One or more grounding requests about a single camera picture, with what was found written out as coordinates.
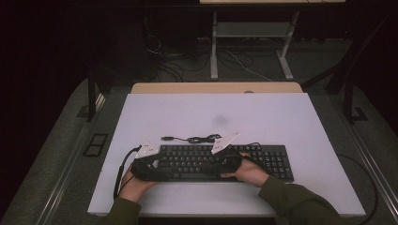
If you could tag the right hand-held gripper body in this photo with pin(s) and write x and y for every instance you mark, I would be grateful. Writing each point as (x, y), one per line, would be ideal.
(231, 157)

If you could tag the metal floor rail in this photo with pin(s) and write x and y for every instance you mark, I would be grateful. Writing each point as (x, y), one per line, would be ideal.
(65, 175)
(372, 168)

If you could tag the person's left hand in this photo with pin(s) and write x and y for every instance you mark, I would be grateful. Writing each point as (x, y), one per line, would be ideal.
(134, 187)

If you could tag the black metal stand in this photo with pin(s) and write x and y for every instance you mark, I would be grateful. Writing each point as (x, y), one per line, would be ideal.
(91, 100)
(349, 100)

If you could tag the black keyboard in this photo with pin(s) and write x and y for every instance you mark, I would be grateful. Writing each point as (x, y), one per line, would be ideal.
(275, 159)

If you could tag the grey metal desk frame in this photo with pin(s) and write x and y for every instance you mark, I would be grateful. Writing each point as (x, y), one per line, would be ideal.
(250, 29)

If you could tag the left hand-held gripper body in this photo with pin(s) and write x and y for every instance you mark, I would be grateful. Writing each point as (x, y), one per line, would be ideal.
(142, 168)

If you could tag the person's right hand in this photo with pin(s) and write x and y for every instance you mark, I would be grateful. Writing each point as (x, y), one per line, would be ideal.
(250, 172)

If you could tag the black floor socket plate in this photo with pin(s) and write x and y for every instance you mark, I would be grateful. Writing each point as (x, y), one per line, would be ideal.
(95, 144)

